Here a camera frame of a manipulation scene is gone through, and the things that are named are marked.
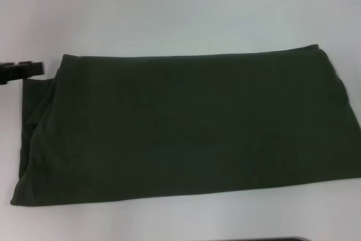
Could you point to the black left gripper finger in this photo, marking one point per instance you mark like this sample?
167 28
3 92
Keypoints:
22 71

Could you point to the dark green FREE! t-shirt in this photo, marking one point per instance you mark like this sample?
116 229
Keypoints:
183 125

